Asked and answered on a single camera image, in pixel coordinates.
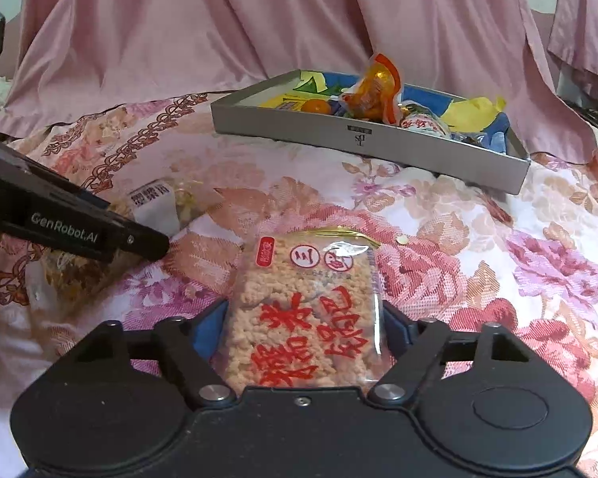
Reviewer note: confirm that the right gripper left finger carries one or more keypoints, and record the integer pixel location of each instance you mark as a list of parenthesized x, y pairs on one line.
[(122, 402)]

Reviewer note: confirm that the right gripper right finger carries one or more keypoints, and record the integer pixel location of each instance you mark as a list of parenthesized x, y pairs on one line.
[(479, 401)]

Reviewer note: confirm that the clear mixed nut snack pack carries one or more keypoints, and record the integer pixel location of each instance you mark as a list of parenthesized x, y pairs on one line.
[(144, 222)]

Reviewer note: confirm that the rice cracker pack red text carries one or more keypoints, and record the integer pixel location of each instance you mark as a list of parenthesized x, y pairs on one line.
[(306, 311)]

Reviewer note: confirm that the white green seaweed snack bag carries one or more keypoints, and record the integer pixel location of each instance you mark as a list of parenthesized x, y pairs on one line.
[(420, 119)]

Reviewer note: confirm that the small orange tangerine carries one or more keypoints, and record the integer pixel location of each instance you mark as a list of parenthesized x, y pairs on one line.
[(316, 106)]

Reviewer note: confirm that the orange clear candy bag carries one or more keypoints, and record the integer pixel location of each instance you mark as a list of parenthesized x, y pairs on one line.
[(375, 97)]

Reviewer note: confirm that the yellow snack bar wrapper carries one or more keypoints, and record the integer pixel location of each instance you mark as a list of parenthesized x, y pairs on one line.
[(287, 102)]

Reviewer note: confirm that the floral pink bedspread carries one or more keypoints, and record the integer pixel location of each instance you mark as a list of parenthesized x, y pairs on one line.
[(447, 250)]

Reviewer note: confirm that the pink satin cover cloth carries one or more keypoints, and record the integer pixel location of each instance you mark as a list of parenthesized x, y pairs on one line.
[(78, 57)]

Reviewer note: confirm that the grey tray with colourful lining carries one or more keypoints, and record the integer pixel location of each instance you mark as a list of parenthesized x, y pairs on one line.
[(258, 111)]

